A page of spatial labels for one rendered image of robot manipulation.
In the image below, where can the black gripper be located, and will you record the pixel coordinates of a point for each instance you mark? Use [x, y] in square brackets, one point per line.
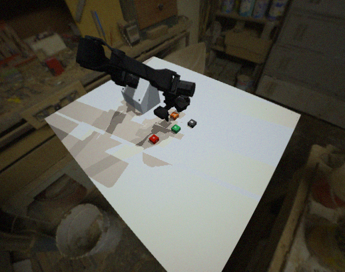
[162, 112]

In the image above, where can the orange block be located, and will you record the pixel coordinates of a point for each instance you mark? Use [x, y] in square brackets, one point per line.
[174, 115]

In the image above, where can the green block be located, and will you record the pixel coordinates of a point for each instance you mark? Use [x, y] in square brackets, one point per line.
[175, 129]

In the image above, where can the red block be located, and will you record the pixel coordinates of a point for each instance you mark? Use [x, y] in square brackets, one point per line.
[153, 139]

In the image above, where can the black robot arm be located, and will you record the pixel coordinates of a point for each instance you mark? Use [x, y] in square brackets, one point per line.
[125, 70]

